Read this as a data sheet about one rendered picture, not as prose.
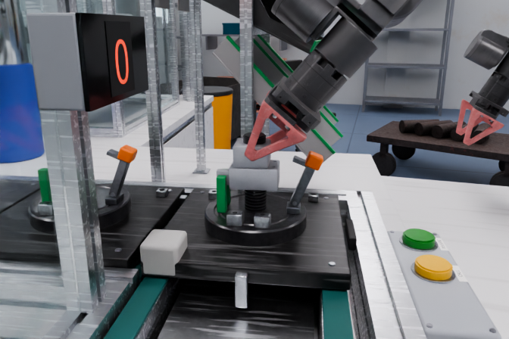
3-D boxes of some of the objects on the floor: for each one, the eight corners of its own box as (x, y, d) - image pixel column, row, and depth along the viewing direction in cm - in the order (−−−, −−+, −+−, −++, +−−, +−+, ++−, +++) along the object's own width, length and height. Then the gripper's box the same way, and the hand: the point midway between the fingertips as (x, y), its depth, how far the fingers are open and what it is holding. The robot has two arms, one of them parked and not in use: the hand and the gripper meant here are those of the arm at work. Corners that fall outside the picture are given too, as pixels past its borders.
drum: (240, 163, 409) (239, 86, 389) (225, 178, 366) (223, 94, 347) (195, 160, 419) (192, 85, 400) (175, 174, 377) (170, 91, 358)
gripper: (356, 88, 48) (266, 182, 53) (348, 76, 58) (273, 157, 63) (311, 47, 48) (223, 146, 52) (310, 42, 58) (236, 126, 62)
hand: (254, 147), depth 57 cm, fingers closed on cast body, 4 cm apart
